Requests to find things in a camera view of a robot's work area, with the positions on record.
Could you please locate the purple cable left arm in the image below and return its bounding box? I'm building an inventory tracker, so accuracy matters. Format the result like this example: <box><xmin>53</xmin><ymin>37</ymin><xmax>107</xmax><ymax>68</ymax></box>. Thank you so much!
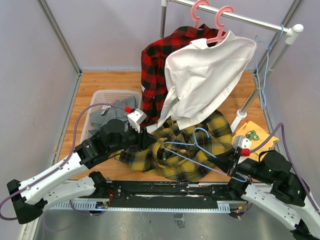
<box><xmin>0</xmin><ymin>103</ymin><xmax>127</xmax><ymax>221</ymax></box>

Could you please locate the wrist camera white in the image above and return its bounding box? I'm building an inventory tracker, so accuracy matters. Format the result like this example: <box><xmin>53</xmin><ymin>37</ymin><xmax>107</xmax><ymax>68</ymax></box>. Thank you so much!
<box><xmin>232</xmin><ymin>135</ymin><xmax>252</xmax><ymax>157</ymax></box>
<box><xmin>127</xmin><ymin>108</ymin><xmax>147</xmax><ymax>133</ymax></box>

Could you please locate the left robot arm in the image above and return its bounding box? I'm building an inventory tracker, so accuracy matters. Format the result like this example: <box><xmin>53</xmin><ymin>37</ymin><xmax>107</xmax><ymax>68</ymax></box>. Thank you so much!
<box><xmin>6</xmin><ymin>119</ymin><xmax>157</xmax><ymax>225</ymax></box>

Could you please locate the blue wire hanger with plaid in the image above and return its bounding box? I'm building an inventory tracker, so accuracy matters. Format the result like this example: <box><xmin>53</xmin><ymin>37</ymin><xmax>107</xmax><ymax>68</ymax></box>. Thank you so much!
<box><xmin>160</xmin><ymin>127</ymin><xmax>248</xmax><ymax>183</ymax></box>

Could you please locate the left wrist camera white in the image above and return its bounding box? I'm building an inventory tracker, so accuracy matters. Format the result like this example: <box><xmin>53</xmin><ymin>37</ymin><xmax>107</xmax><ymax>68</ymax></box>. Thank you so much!
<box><xmin>127</xmin><ymin>108</ymin><xmax>147</xmax><ymax>133</ymax></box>

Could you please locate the pink plastic hanger right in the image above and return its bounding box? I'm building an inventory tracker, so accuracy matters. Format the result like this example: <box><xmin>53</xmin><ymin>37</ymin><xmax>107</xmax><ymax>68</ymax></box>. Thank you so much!
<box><xmin>206</xmin><ymin>5</ymin><xmax>235</xmax><ymax>44</ymax></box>

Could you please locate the pink plastic hanger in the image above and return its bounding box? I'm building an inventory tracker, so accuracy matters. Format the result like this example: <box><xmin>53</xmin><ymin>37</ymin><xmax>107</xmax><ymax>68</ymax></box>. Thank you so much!
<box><xmin>191</xmin><ymin>0</ymin><xmax>210</xmax><ymax>30</ymax></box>
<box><xmin>206</xmin><ymin>5</ymin><xmax>235</xmax><ymax>44</ymax></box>

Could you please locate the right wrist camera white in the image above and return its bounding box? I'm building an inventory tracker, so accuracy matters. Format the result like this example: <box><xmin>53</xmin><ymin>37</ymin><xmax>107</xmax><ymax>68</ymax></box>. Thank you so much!
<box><xmin>232</xmin><ymin>135</ymin><xmax>252</xmax><ymax>157</ymax></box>

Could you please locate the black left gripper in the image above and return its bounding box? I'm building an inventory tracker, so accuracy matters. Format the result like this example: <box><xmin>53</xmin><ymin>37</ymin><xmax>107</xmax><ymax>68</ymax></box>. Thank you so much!
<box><xmin>108</xmin><ymin>121</ymin><xmax>157</xmax><ymax>154</ymax></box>

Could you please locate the metal clothes rack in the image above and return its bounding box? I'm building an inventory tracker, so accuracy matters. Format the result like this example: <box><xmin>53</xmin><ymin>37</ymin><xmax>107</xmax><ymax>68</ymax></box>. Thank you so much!
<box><xmin>158</xmin><ymin>0</ymin><xmax>305</xmax><ymax>131</ymax></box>

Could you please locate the red black plaid shirt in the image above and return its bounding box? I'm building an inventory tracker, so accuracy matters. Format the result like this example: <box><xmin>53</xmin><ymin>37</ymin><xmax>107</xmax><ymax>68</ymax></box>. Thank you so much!
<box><xmin>141</xmin><ymin>24</ymin><xmax>218</xmax><ymax>127</ymax></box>

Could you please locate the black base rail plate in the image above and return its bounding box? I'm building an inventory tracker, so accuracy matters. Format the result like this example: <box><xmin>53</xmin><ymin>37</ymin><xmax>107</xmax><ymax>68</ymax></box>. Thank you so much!
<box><xmin>82</xmin><ymin>179</ymin><xmax>251</xmax><ymax>210</ymax></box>

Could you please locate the blue wire hanger of grey shirt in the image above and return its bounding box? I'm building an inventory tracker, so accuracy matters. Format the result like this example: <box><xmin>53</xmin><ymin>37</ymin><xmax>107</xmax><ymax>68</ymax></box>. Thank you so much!
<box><xmin>254</xmin><ymin>24</ymin><xmax>285</xmax><ymax>110</ymax></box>

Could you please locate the yellow plaid flannel shirt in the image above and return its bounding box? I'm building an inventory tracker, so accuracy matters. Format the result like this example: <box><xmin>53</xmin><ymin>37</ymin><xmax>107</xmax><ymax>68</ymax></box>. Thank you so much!
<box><xmin>116</xmin><ymin>110</ymin><xmax>232</xmax><ymax>182</ymax></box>

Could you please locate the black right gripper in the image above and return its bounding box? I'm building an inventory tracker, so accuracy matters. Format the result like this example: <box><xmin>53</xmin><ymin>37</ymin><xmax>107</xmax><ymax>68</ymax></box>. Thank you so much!
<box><xmin>207</xmin><ymin>145</ymin><xmax>273</xmax><ymax>184</ymax></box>

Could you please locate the grey button-up shirt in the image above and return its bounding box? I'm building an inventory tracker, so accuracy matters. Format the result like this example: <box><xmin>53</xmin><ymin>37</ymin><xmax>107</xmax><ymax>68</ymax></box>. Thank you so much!
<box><xmin>88</xmin><ymin>96</ymin><xmax>137</xmax><ymax>137</ymax></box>

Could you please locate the white plastic laundry basket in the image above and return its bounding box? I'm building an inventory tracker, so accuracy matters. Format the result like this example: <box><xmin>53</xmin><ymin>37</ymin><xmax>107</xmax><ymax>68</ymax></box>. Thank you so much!
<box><xmin>80</xmin><ymin>89</ymin><xmax>142</xmax><ymax>142</ymax></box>

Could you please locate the white shirt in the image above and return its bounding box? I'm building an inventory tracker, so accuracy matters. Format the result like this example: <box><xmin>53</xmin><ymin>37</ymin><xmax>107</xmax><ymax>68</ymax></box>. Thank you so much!
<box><xmin>155</xmin><ymin>31</ymin><xmax>257</xmax><ymax>130</ymax></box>

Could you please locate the pink plastic hanger left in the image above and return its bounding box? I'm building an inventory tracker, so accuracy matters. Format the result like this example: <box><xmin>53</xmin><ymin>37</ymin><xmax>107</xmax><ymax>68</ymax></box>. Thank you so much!
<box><xmin>191</xmin><ymin>0</ymin><xmax>210</xmax><ymax>30</ymax></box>

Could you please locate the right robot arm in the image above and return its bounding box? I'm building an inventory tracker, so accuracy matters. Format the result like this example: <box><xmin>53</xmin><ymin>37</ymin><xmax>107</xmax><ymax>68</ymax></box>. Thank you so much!
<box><xmin>211</xmin><ymin>148</ymin><xmax>320</xmax><ymax>240</ymax></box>

